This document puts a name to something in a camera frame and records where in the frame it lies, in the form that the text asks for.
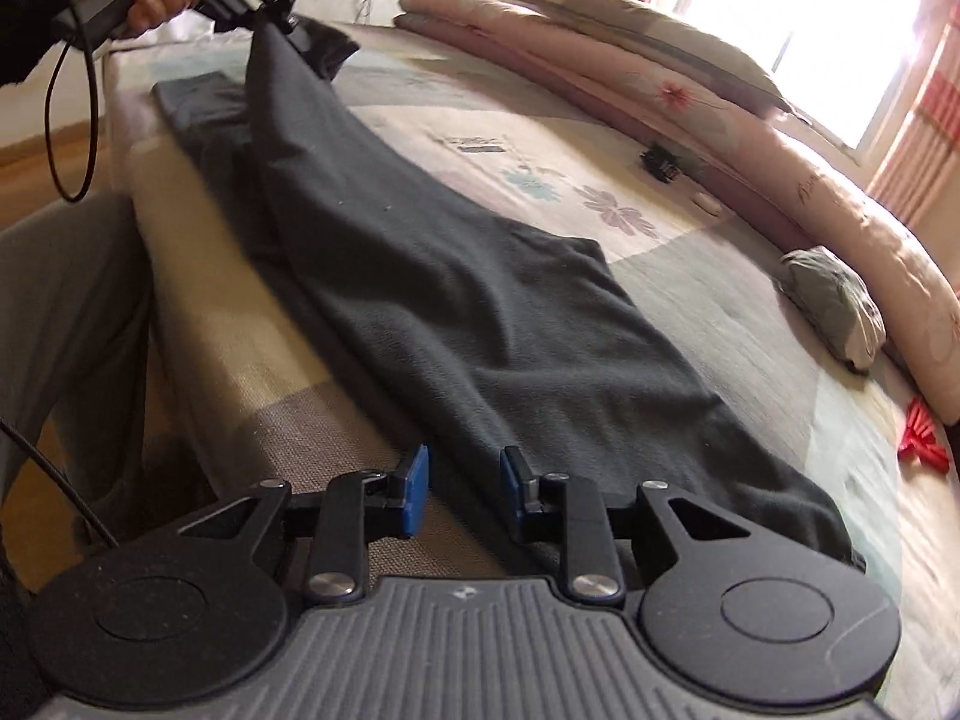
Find person's left forearm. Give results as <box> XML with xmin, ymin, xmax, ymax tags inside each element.
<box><xmin>0</xmin><ymin>0</ymin><xmax>83</xmax><ymax>87</ymax></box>

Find floral pillow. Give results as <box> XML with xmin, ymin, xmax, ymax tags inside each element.
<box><xmin>517</xmin><ymin>0</ymin><xmax>794</xmax><ymax>117</ymax></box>

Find window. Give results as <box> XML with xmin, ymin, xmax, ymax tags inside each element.
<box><xmin>652</xmin><ymin>0</ymin><xmax>946</xmax><ymax>155</ymax></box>

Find folded pink floral quilt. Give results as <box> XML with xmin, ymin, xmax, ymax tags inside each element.
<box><xmin>394</xmin><ymin>0</ymin><xmax>960</xmax><ymax>425</ymax></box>

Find bed with checked sheet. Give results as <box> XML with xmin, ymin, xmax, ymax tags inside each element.
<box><xmin>101</xmin><ymin>22</ymin><xmax>960</xmax><ymax>720</ymax></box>

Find black hair claw clip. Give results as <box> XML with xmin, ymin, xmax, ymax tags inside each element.
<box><xmin>640</xmin><ymin>142</ymin><xmax>683</xmax><ymax>185</ymax></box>

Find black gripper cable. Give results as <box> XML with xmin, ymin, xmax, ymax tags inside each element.
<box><xmin>43</xmin><ymin>11</ymin><xmax>102</xmax><ymax>203</ymax></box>
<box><xmin>0</xmin><ymin>416</ymin><xmax>121</xmax><ymax>548</ymax></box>

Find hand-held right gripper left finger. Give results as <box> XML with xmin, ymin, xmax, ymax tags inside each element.
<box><xmin>176</xmin><ymin>444</ymin><xmax>432</xmax><ymax>607</ymax></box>

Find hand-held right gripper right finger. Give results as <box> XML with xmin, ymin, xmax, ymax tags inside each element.
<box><xmin>501</xmin><ymin>446</ymin><xmax>755</xmax><ymax>608</ymax></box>

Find red striped curtain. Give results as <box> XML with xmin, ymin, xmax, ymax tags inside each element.
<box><xmin>866</xmin><ymin>30</ymin><xmax>960</xmax><ymax>211</ymax></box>

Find folded grey printed cloth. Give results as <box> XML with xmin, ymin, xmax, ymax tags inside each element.
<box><xmin>780</xmin><ymin>247</ymin><xmax>887</xmax><ymax>372</ymax></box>

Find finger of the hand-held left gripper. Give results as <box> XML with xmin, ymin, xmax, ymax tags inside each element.
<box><xmin>266</xmin><ymin>11</ymin><xmax>316</xmax><ymax>53</ymax></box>

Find red folding fan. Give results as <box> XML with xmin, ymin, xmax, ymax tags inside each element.
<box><xmin>896</xmin><ymin>399</ymin><xmax>957</xmax><ymax>477</ymax></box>

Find person's grey trouser leg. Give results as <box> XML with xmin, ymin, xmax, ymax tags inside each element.
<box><xmin>0</xmin><ymin>191</ymin><xmax>162</xmax><ymax>541</ymax></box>

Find dark grey pants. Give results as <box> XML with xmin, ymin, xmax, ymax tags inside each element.
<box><xmin>154</xmin><ymin>15</ymin><xmax>867</xmax><ymax>571</ymax></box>

